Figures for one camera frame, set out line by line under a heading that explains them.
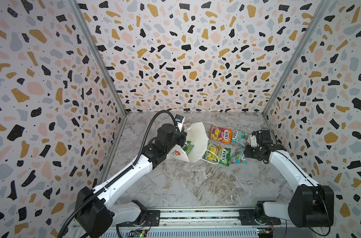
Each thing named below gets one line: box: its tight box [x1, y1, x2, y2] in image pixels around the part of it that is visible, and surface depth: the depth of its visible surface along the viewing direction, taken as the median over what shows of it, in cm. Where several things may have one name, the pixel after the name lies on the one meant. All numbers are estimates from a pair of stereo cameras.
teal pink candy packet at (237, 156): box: [230, 147, 249, 165], surface depth 89 cm
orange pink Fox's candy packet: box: [209, 125, 233, 145], surface depth 108 cm
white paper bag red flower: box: [166, 121, 220, 165], surface depth 87 cm
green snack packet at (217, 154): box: [204, 143, 232, 167], surface depth 97 cm
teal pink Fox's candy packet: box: [231, 128, 252, 147], surface depth 105 cm
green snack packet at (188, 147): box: [182, 140, 195, 154], surface depth 94 cm
